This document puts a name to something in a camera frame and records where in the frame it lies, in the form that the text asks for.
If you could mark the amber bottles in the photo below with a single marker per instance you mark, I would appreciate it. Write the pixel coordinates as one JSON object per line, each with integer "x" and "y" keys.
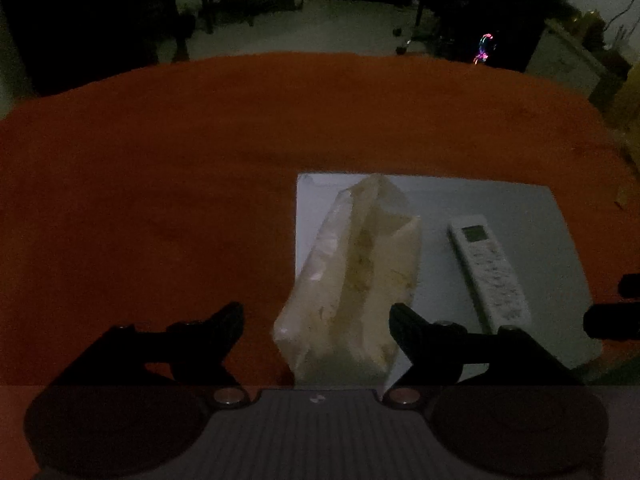
{"x": 591, "y": 25}

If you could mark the clear plastic bag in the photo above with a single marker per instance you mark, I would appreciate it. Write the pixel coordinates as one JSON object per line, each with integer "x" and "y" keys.
{"x": 350, "y": 280}

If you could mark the white remote control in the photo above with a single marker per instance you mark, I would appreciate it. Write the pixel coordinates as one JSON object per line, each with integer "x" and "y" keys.
{"x": 492, "y": 270}

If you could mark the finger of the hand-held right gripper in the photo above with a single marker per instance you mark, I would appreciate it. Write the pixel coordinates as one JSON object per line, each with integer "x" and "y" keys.
{"x": 631, "y": 285}
{"x": 612, "y": 321}

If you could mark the orange blanket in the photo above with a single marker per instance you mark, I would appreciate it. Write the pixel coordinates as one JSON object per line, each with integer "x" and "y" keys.
{"x": 175, "y": 185}

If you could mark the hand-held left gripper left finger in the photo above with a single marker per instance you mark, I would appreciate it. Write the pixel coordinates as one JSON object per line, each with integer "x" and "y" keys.
{"x": 229, "y": 321}

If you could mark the white side table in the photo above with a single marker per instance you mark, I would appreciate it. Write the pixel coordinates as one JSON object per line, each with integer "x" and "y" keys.
{"x": 565, "y": 60}

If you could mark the dark wooden wardrobe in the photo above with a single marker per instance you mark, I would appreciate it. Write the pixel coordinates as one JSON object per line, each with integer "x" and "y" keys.
{"x": 75, "y": 10}

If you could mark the black office chair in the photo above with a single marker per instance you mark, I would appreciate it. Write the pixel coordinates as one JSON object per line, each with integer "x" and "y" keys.
{"x": 415, "y": 20}

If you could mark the yellow wooden bed headboard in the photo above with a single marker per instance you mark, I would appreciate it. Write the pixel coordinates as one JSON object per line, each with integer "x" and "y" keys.
{"x": 622, "y": 95}

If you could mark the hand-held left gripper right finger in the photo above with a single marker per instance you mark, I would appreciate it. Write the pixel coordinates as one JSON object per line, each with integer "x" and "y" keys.
{"x": 404, "y": 321}

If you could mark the white flat board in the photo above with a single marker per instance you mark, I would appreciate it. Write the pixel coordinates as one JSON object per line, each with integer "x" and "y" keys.
{"x": 545, "y": 240}

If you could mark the computer case with coloured lights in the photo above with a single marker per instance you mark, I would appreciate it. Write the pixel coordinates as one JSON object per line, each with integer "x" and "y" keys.
{"x": 484, "y": 49}

